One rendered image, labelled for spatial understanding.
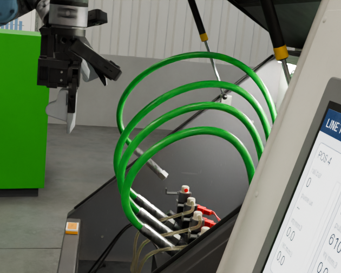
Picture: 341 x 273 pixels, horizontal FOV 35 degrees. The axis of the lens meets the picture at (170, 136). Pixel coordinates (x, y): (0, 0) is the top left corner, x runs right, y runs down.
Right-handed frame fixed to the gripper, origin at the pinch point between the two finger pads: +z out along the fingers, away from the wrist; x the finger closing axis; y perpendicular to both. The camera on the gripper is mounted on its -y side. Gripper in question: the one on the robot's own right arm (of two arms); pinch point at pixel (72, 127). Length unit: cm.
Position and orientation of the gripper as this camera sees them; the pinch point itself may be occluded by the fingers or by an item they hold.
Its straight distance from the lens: 114.9
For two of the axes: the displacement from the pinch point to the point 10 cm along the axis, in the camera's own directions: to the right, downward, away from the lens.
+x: 1.2, 2.1, -9.7
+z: -1.0, 9.7, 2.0
